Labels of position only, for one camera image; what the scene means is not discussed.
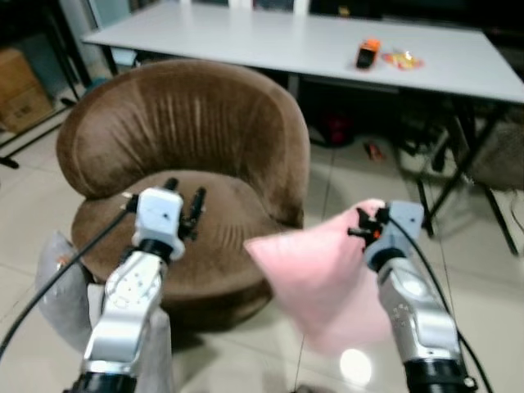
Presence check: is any pink pillow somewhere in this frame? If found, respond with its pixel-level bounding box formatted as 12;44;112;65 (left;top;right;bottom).
244;199;395;355

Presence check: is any brown velvet round sofa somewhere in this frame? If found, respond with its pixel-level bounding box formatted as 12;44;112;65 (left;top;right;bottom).
56;59;313;330

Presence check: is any orange red slipper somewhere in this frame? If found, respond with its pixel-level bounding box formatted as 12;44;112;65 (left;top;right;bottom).
364;142;388;163

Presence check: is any red and black object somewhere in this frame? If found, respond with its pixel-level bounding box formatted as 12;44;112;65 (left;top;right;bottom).
318;111;355;149

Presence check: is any black metal shelf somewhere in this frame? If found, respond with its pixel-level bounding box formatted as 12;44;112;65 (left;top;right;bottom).
0;0;93;170

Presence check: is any grey brown fabric chair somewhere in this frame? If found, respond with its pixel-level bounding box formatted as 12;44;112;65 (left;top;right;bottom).
470;123;524;192

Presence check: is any orange yellow snack packet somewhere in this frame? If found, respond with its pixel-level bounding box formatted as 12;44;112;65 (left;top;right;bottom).
382;51;426;72

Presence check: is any long white table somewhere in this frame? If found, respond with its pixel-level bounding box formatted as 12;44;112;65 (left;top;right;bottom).
82;2;524;105

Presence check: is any orange and black device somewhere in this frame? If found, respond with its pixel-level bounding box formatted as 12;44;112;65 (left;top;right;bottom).
355;38;382;70

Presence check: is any brown cardboard box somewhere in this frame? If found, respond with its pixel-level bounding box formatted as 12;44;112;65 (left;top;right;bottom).
0;47;55;134

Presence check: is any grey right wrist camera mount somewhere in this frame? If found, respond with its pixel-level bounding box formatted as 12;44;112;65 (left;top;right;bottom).
365;201;426;272

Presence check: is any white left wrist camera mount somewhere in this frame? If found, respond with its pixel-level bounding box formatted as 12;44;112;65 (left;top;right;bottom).
133;187;185;260

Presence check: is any black table leg frame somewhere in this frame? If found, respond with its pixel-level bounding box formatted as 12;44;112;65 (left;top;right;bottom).
413;102;522;256

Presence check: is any thin black floor cable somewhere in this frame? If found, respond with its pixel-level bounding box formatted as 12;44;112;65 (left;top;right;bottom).
503;188;524;236

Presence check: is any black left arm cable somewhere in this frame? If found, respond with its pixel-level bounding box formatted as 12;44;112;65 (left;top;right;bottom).
0;196;141;363

